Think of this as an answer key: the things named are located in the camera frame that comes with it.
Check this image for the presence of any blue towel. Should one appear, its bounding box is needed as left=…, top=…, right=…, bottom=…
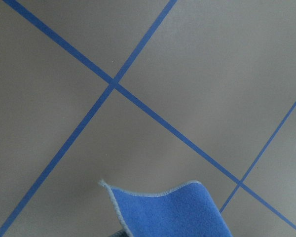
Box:
left=99, top=180, right=232, bottom=237

